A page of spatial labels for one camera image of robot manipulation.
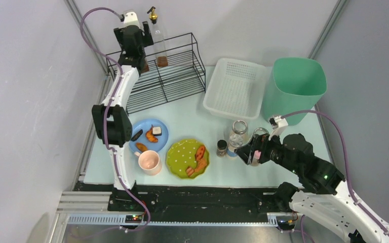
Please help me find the pink lid spice bottle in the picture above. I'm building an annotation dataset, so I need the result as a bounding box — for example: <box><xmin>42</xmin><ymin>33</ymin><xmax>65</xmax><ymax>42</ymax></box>
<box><xmin>251</xmin><ymin>150</ymin><xmax>261</xmax><ymax>167</ymax></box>

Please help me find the glass jar beige powder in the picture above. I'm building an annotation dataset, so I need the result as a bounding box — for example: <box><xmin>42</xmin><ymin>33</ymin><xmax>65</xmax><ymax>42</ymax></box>
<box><xmin>229</xmin><ymin>120</ymin><xmax>248</xmax><ymax>142</ymax></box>

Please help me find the oil bottle gold spout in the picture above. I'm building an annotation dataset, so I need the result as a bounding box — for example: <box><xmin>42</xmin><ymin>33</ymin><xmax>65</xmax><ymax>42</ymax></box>
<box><xmin>141</xmin><ymin>59</ymin><xmax>149</xmax><ymax>73</ymax></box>
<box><xmin>147</xmin><ymin>6</ymin><xmax>168</xmax><ymax>67</ymax></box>

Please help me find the blue label spice jar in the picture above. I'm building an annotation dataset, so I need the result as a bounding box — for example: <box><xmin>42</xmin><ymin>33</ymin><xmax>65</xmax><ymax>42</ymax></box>
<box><xmin>226</xmin><ymin>134</ymin><xmax>244</xmax><ymax>159</ymax></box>

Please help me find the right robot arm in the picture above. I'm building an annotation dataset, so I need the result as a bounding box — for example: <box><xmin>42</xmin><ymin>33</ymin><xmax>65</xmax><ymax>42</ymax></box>
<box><xmin>235</xmin><ymin>134</ymin><xmax>389</xmax><ymax>242</ymax></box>

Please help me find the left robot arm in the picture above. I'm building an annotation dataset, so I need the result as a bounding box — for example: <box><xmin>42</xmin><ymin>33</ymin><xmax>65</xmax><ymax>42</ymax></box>
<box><xmin>92</xmin><ymin>21</ymin><xmax>153</xmax><ymax>190</ymax></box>

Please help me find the glass jar clamp lid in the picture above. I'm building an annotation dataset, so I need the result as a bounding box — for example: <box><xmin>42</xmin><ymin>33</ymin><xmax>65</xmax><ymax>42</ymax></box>
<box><xmin>253</xmin><ymin>127</ymin><xmax>269</xmax><ymax>136</ymax></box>

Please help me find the small black lid spice jar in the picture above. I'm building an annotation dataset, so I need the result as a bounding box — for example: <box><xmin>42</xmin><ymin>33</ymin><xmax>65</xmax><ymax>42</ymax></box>
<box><xmin>216</xmin><ymin>139</ymin><xmax>227</xmax><ymax>157</ymax></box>

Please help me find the orange food on green plate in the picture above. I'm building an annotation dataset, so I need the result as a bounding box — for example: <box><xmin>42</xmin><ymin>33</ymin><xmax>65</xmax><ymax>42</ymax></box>
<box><xmin>186</xmin><ymin>145</ymin><xmax>207</xmax><ymax>177</ymax></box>

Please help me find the white plastic basket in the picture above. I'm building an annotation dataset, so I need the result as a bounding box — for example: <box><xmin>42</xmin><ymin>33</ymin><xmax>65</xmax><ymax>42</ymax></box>
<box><xmin>203</xmin><ymin>58</ymin><xmax>271</xmax><ymax>120</ymax></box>

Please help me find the green dotted plate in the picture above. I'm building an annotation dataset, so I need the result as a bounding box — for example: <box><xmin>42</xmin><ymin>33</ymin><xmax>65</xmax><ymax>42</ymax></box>
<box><xmin>166</xmin><ymin>139</ymin><xmax>210</xmax><ymax>179</ymax></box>

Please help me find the green trash bin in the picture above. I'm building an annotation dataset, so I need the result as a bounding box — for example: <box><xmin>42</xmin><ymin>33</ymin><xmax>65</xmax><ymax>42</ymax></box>
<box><xmin>261</xmin><ymin>57</ymin><xmax>327</xmax><ymax>120</ymax></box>

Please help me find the white black food cube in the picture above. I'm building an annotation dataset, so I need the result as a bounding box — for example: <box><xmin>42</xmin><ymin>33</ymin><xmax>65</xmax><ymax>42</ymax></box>
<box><xmin>152</xmin><ymin>126</ymin><xmax>162</xmax><ymax>136</ymax></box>

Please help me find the dark food piece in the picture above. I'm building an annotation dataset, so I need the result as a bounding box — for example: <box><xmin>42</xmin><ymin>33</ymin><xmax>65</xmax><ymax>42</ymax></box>
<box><xmin>131</xmin><ymin>129</ymin><xmax>143</xmax><ymax>141</ymax></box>

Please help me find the blue plate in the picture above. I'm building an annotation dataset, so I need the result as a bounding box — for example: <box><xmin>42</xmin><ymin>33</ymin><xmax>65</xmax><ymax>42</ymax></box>
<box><xmin>129</xmin><ymin>118</ymin><xmax>169</xmax><ymax>152</ymax></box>

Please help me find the orange food on blue plate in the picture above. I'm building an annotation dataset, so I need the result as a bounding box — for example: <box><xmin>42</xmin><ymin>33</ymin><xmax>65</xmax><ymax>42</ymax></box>
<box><xmin>145</xmin><ymin>126</ymin><xmax>159</xmax><ymax>143</ymax></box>

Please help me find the pink mug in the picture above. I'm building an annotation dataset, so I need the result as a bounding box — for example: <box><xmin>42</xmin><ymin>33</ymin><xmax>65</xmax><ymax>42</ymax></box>
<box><xmin>134</xmin><ymin>150</ymin><xmax>162</xmax><ymax>176</ymax></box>

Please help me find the small orange food piece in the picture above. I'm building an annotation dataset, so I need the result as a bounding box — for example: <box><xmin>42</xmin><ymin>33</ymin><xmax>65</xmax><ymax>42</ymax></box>
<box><xmin>135</xmin><ymin>142</ymin><xmax>148</xmax><ymax>152</ymax></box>

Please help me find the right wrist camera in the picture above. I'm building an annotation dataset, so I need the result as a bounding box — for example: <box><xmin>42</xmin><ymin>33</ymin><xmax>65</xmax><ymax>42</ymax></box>
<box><xmin>268</xmin><ymin>115</ymin><xmax>288</xmax><ymax>141</ymax></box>

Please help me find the black wire rack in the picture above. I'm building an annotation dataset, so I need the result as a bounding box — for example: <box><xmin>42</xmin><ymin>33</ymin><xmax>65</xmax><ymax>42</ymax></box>
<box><xmin>105</xmin><ymin>32</ymin><xmax>207</xmax><ymax>116</ymax></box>

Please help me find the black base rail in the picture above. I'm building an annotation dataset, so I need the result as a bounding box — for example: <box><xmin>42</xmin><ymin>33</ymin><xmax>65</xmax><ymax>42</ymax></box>
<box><xmin>107</xmin><ymin>185</ymin><xmax>294</xmax><ymax>223</ymax></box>

